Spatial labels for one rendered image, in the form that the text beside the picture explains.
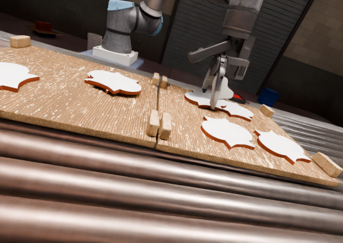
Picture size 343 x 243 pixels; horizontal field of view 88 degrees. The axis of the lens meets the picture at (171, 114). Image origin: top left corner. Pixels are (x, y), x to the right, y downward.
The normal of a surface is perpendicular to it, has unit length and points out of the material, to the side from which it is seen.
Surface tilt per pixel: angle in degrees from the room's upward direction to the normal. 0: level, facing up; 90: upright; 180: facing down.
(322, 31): 90
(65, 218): 14
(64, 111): 0
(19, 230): 49
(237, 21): 93
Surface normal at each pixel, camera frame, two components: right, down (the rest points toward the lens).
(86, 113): 0.30, -0.85
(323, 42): -0.04, 0.45
